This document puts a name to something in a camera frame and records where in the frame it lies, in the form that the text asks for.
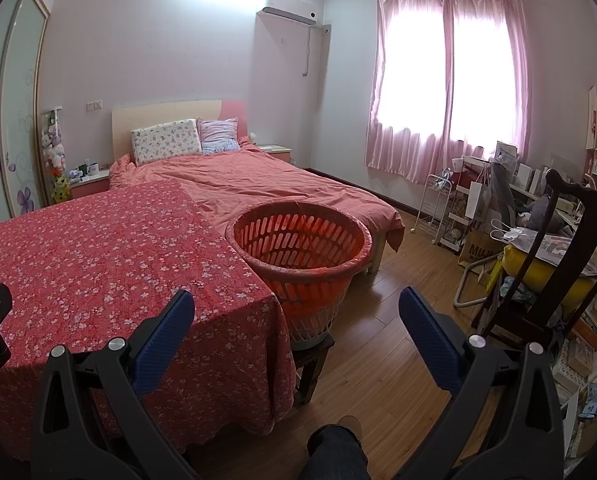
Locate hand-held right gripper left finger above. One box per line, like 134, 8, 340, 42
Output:
31, 289, 199, 480

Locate pink curtain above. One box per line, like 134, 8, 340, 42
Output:
364, 0, 534, 185

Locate white tube frame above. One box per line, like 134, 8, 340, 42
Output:
452, 252, 499, 307

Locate red floral tablecloth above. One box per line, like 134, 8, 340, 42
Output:
0, 180, 299, 461

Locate pile of books and boxes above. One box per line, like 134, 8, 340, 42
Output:
553, 280, 597, 461

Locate white storage trolley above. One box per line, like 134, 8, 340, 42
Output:
441, 156, 495, 251

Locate white wire rack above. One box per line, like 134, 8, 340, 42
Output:
415, 167, 454, 234

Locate white floral pillow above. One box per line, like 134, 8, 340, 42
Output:
131, 119, 202, 166

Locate bed with pink duvet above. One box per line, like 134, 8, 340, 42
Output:
108, 142, 405, 256

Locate dark wooden chair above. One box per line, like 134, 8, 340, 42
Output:
478, 169, 597, 352

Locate air conditioner pipe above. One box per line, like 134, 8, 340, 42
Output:
303, 24, 332, 78

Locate pink and white nightstand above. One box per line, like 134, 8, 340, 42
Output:
68, 169, 112, 201
256, 145, 293, 165

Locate column of plush toys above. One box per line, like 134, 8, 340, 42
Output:
41, 106, 68, 177

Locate dark wooden stool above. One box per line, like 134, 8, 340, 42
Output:
293, 335, 337, 406

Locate brown paper bag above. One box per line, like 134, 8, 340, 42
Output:
458, 229, 504, 269

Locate cream and pink headboard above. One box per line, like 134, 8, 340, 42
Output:
112, 100, 246, 163

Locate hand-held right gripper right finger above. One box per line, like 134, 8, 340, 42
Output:
398, 286, 564, 480

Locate person's leg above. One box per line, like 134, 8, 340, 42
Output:
298, 414, 369, 480

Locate pink striped pillow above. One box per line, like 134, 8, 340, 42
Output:
197, 117, 240, 156

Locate yellow cushion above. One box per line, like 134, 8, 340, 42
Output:
501, 245, 597, 302

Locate wardrobe with flower print doors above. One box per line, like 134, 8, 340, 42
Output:
0, 0, 52, 231

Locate orange plastic laundry basket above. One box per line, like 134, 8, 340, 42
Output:
226, 201, 374, 352

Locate white paper bag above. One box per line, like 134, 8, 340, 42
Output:
465, 180, 492, 222

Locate white air conditioner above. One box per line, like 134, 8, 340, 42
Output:
261, 0, 319, 26

